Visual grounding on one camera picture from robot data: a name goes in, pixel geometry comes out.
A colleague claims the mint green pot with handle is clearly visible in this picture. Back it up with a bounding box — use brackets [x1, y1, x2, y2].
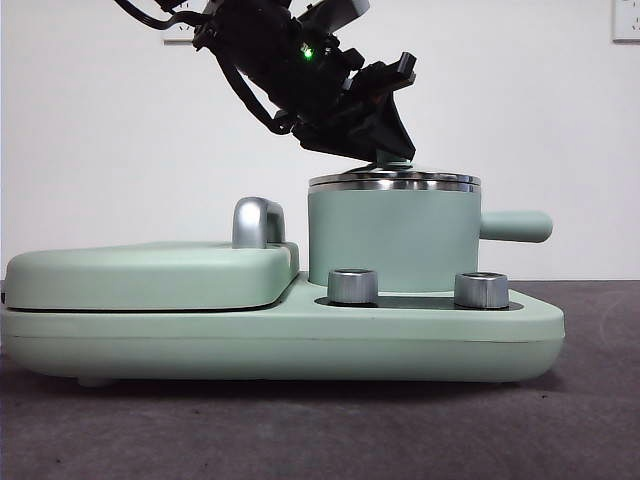
[306, 182, 554, 295]

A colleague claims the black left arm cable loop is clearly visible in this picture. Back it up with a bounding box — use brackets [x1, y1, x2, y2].
[214, 49, 294, 137]

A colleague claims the mint green cover silver handle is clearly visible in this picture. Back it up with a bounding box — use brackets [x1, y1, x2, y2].
[3, 197, 301, 312]

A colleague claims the black left arm cable bundle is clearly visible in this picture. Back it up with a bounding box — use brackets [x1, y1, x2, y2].
[113, 0, 211, 46]

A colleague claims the pale grey left wrist camera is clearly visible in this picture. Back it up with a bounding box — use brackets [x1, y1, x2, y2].
[294, 0, 372, 32]

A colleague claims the glass pot lid green knob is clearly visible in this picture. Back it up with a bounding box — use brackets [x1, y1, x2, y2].
[307, 149, 481, 194]

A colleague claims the silver control knob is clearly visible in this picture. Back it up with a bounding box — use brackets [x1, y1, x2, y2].
[454, 271, 511, 309]
[327, 268, 380, 305]

